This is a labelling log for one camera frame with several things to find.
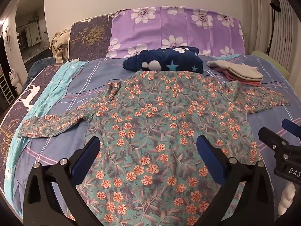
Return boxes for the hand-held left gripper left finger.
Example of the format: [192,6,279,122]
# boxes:
[23,136,101,226]

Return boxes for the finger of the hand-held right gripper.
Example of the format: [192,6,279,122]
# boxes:
[282,119,301,138]
[258,127,289,151]

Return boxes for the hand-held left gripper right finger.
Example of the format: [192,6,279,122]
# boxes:
[196,135,275,226]

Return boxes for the teal floral shirt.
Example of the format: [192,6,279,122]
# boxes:
[17,71,291,226]

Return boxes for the folded beige and pink clothes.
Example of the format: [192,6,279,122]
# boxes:
[206,60,263,81]

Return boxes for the beige clothes pile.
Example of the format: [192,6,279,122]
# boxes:
[49,29,71,64]

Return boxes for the pink folded cloth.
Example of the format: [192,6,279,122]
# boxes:
[213,67,262,87]

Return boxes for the deer print mattress cover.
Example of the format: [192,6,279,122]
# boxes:
[0,65,62,193]

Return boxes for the teal star print sheet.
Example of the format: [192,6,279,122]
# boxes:
[5,60,88,193]

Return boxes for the dark blue quilted blanket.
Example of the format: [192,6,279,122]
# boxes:
[28,58,57,78]

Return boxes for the white ladder rack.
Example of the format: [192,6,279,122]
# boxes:
[0,75,15,104]

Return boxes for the white cat figurine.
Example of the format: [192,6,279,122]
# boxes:
[9,69,23,93]

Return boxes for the navy star print fleece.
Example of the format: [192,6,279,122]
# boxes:
[123,47,204,74]

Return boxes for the tree print headboard cushion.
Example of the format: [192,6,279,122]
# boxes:
[68,11,127,62]

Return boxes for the black floor lamp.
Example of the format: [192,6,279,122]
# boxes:
[267,0,282,54]

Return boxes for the purple floral pillow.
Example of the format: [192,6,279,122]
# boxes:
[106,6,246,59]

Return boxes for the white wall decoration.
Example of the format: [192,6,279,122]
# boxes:
[4,25,13,50]

